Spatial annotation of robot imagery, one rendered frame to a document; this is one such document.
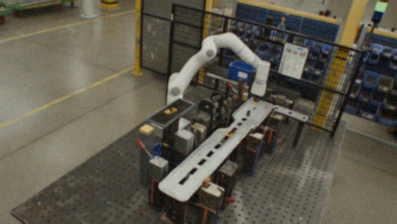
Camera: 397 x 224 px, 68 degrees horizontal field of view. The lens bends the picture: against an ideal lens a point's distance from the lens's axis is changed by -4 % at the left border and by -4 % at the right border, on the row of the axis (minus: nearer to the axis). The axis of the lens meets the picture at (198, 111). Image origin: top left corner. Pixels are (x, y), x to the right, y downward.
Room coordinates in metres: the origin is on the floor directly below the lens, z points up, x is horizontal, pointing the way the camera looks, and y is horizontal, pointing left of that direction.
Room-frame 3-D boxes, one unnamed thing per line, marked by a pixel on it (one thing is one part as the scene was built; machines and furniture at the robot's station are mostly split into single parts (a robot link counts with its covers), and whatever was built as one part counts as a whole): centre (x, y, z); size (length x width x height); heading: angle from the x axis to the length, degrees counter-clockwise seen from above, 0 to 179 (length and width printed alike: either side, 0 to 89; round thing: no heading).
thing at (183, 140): (1.58, 0.07, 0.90); 0.13 x 0.10 x 0.41; 62
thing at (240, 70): (2.72, -0.40, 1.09); 0.30 x 0.17 x 0.13; 63
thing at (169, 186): (1.77, -0.23, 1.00); 1.38 x 0.22 x 0.02; 152
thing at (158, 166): (1.34, 0.19, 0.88); 0.11 x 0.10 x 0.36; 62
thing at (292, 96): (2.68, -0.47, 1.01); 0.90 x 0.22 x 0.03; 62
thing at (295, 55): (2.65, -0.79, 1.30); 0.23 x 0.02 x 0.31; 62
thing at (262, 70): (2.21, -0.45, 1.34); 0.09 x 0.08 x 0.13; 6
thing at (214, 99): (1.97, -0.10, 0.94); 0.18 x 0.13 x 0.49; 152
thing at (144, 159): (1.51, 0.29, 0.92); 0.08 x 0.08 x 0.44; 62
